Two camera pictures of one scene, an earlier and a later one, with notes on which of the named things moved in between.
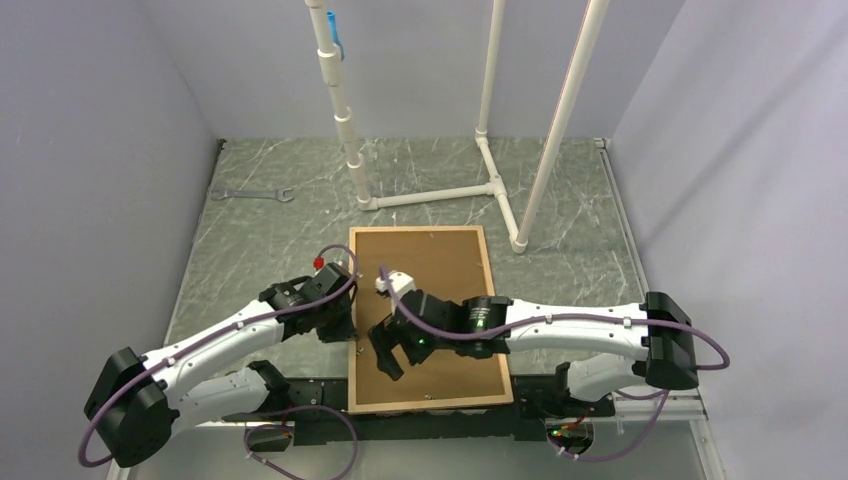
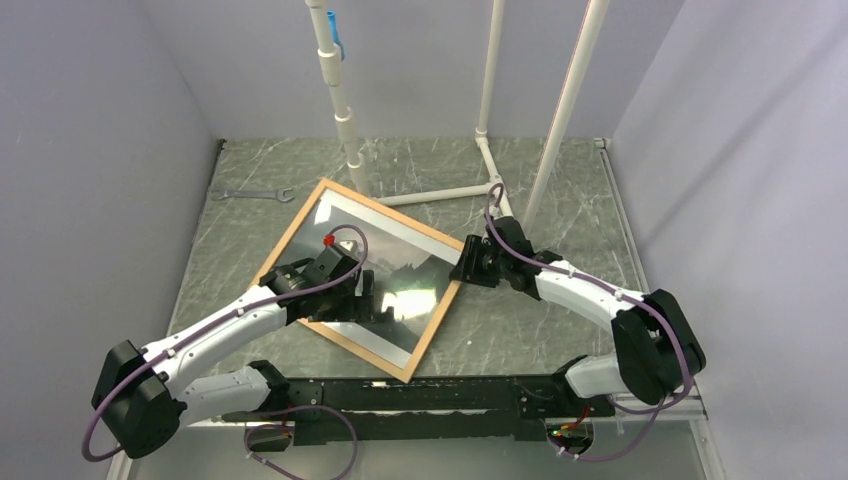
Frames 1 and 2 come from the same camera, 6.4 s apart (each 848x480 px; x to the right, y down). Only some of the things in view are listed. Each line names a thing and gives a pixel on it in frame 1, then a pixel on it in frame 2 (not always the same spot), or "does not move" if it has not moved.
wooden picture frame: x=395 y=407 -> x=398 y=218
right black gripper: x=385 y=336 -> x=467 y=269
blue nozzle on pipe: x=333 y=28 does not move
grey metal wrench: x=219 y=194 does not move
